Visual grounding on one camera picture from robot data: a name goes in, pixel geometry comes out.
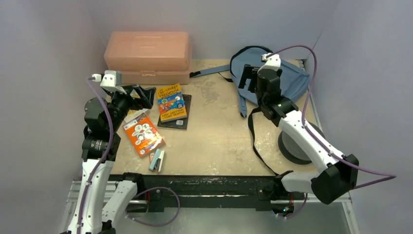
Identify pink plastic storage box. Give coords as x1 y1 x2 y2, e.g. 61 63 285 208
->
104 31 192 85

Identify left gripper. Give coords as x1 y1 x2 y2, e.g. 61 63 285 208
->
107 83 155 132

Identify yellow treehouse book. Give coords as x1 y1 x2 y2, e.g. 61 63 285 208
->
156 83 187 122

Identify light blue stapler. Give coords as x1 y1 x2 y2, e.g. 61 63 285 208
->
149 149 165 173

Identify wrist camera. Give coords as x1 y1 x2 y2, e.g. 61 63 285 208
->
92 70 126 94
260 53 281 71

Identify blue backpack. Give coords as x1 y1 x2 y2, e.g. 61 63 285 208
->
189 45 309 137

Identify small orange eraser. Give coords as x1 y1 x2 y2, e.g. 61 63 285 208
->
149 152 155 163

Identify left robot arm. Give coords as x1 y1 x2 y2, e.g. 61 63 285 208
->
65 85 156 234

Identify orange treehouse book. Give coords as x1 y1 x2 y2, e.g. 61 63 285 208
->
123 113 165 157

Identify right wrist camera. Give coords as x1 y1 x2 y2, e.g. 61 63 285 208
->
260 53 281 71

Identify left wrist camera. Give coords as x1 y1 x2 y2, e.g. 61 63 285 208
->
92 70 126 94

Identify grey tape roll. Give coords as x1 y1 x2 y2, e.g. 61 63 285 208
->
278 120 328 170

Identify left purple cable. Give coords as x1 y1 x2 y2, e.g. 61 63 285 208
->
75 77 115 234

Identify purple cable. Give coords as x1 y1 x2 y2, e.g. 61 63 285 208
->
265 44 397 191
75 77 115 234

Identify black book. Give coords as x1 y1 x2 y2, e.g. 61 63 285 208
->
157 94 192 131

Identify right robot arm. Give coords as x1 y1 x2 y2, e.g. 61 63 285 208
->
239 64 359 204

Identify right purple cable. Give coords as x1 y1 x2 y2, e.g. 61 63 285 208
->
265 44 397 191

